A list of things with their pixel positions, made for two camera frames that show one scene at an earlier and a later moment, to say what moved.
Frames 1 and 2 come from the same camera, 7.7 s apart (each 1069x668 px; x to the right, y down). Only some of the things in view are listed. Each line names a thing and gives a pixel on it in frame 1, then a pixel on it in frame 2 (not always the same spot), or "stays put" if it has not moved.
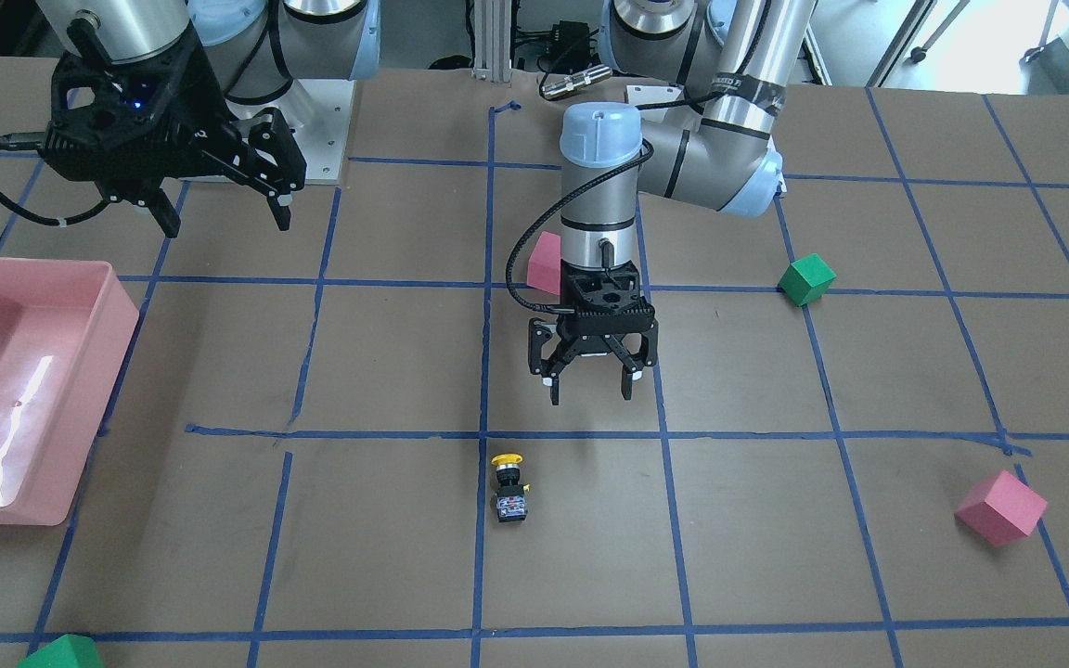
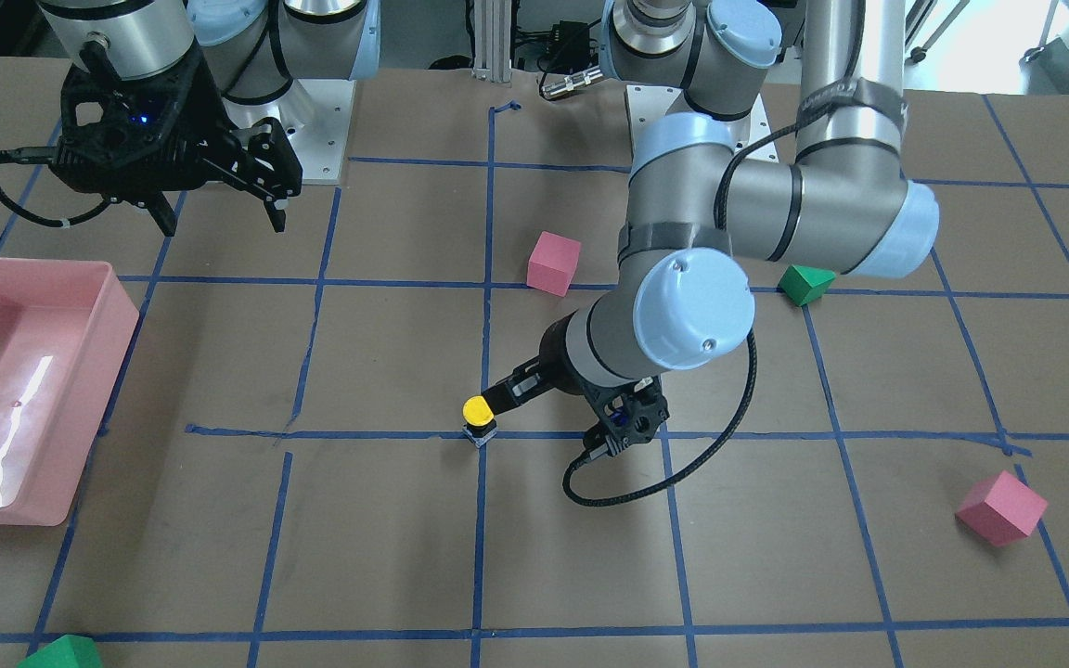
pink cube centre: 545,263 stays put
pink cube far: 1000,509 stays put
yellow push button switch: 510,500 to 481,424
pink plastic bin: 32,350 stays put
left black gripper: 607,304 to 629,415
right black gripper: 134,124 stays put
